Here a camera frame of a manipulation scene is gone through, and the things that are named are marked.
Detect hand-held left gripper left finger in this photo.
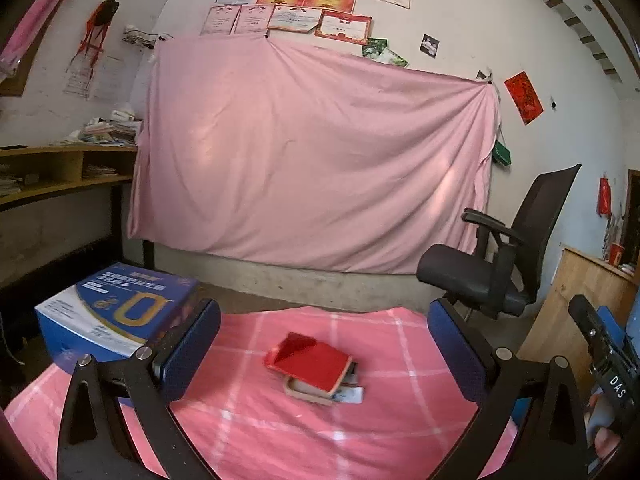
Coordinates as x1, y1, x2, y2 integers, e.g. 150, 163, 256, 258
56, 297, 222, 480

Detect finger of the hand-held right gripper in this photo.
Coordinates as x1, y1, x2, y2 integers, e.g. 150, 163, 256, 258
597, 306, 630, 348
568, 294, 617, 361

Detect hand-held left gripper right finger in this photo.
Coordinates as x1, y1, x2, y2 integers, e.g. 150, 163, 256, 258
426, 297, 591, 480

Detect blue cardboard box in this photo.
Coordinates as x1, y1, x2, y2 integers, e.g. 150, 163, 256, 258
35, 261, 201, 376

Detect person's right hand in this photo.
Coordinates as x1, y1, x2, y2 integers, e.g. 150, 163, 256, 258
584, 390, 626, 463

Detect light wooden cabinet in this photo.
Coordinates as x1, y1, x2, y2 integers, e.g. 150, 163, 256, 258
515, 245, 640, 396

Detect black office chair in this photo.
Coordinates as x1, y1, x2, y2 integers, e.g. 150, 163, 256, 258
416, 163, 582, 321

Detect pink checked tablecloth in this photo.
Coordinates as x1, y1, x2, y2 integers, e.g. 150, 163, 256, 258
2, 305, 521, 480

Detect flat paper stack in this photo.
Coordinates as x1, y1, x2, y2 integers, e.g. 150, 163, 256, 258
82, 162, 119, 181
0, 170, 41, 197

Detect wooden shelf desk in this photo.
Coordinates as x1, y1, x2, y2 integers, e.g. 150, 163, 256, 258
0, 145, 138, 271

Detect pink hanging sheet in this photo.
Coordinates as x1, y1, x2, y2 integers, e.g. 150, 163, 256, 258
126, 35, 501, 276

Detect pile of newspapers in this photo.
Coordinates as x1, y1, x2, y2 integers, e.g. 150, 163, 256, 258
62, 105, 143, 148

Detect pink window curtain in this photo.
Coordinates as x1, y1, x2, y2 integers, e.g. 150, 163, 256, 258
0, 0, 93, 78

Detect red paper wall poster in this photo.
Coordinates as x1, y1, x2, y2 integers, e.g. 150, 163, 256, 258
503, 70, 544, 126

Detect white wall calendar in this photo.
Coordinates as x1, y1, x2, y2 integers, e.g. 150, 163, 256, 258
63, 55, 123, 101

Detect green wall photos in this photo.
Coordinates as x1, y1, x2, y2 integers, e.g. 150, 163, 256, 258
361, 37, 410, 68

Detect wire wall shelf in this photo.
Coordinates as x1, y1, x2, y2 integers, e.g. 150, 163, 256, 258
121, 25, 175, 50

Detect red knot wall ornament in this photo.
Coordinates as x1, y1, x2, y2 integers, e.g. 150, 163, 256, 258
70, 0, 121, 68

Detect group of wall certificates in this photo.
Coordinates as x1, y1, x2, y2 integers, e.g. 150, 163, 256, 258
201, 0, 412, 43

